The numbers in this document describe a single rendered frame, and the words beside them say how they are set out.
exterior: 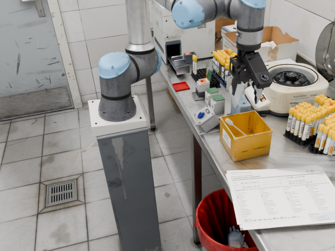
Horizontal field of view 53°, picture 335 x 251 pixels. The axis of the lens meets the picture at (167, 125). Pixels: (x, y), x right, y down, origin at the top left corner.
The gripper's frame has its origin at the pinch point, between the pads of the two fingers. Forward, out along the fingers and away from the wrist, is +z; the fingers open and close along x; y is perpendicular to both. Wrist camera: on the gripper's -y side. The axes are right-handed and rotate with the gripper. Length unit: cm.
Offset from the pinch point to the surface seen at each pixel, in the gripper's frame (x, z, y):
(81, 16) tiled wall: 51, 23, 207
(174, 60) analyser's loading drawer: 7, 12, 69
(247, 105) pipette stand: -5.2, 7.5, 9.8
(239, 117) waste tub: -0.6, 9.2, 5.9
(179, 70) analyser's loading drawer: 7, 14, 59
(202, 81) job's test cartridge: 2.1, 10.3, 38.5
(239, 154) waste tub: 4.8, 14.3, -6.8
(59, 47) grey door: 73, 44, 200
